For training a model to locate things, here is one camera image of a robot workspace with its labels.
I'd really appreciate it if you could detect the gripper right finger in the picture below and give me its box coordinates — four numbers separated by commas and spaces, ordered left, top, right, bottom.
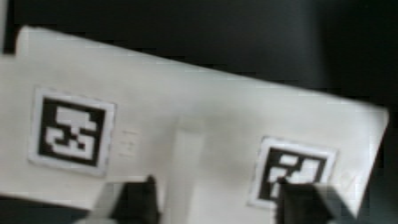
275, 179, 332, 224

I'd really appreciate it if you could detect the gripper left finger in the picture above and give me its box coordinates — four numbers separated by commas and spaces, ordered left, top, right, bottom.
106, 176, 160, 224

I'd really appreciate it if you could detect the white cabinet door panel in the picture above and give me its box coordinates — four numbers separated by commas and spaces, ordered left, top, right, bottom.
0, 27, 389, 224

